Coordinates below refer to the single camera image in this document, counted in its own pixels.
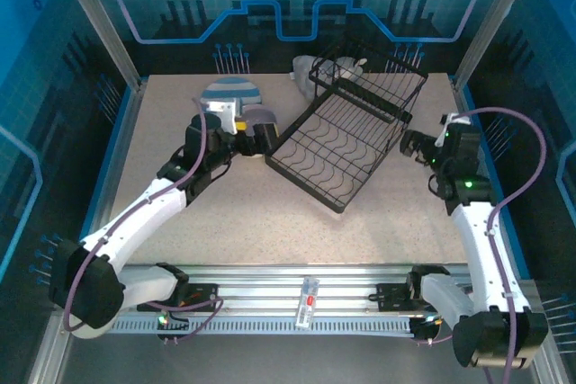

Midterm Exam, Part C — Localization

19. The purple bowl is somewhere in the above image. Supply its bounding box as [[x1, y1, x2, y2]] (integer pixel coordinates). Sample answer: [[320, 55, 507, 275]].
[[241, 103, 279, 134]]

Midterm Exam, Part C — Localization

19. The blue white striped plate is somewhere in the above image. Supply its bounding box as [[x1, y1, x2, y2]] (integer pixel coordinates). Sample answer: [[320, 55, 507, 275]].
[[200, 77, 264, 115]]

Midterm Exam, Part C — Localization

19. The black wire dish rack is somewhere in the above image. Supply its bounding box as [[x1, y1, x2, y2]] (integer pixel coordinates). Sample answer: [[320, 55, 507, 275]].
[[264, 32, 429, 214]]

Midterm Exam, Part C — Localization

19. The black controller board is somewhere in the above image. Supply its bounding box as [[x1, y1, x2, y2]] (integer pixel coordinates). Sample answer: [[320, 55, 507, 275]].
[[409, 314, 454, 345], [155, 309, 191, 347]]

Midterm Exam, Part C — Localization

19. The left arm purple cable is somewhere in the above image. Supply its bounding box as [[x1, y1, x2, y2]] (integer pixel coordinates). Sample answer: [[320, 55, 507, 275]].
[[62, 96, 225, 347]]

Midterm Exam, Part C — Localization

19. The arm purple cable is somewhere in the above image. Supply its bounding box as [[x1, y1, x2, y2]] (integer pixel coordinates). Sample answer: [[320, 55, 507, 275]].
[[416, 106, 548, 384], [62, 96, 225, 347]]

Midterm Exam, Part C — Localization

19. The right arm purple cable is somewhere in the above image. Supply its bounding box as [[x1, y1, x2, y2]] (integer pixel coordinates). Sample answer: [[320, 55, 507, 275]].
[[416, 106, 548, 384]]

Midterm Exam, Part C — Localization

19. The aluminium frame post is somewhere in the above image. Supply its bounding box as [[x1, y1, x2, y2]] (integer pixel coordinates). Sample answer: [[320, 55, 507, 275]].
[[48, 0, 146, 88], [453, 0, 544, 84]]

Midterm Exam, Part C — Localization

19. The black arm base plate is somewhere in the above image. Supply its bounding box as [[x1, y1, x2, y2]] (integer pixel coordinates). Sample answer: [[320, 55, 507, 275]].
[[137, 281, 221, 313], [375, 281, 424, 313]]

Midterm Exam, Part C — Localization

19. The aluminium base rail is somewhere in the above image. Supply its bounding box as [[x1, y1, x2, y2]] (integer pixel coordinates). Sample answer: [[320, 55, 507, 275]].
[[119, 262, 536, 313]]

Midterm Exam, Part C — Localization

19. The grey slotted cable duct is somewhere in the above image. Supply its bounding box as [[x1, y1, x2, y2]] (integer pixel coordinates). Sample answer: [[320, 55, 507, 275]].
[[107, 314, 418, 336]]

